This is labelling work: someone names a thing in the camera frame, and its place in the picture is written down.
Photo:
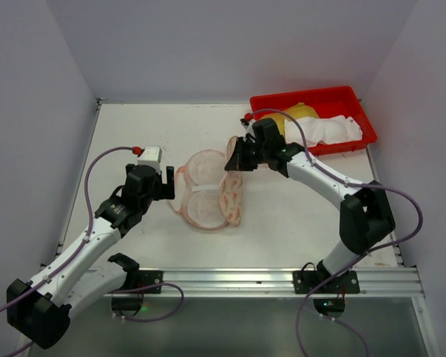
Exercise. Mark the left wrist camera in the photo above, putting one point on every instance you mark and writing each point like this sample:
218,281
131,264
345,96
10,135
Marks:
148,156

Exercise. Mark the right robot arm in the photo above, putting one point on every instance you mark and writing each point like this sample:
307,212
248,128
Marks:
365,216

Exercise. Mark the red plastic tray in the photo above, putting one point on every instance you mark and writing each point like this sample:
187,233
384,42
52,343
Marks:
327,103

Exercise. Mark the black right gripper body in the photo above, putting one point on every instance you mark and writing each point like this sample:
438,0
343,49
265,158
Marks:
247,152

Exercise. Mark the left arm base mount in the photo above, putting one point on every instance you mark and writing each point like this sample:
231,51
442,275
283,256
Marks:
147,279

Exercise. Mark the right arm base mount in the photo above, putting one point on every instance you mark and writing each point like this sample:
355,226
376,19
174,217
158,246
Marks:
311,275

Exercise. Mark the white bra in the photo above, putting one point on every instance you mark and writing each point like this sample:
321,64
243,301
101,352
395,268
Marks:
326,131

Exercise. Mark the yellow bra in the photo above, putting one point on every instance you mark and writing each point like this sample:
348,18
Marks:
297,111

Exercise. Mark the floral mesh laundry bag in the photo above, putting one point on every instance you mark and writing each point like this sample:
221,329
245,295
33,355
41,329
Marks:
206,195

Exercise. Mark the aluminium front rail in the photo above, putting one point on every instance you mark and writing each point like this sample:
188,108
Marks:
285,283

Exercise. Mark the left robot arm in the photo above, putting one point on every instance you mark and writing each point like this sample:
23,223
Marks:
43,307

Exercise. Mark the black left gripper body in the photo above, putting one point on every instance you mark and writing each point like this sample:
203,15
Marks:
160,186

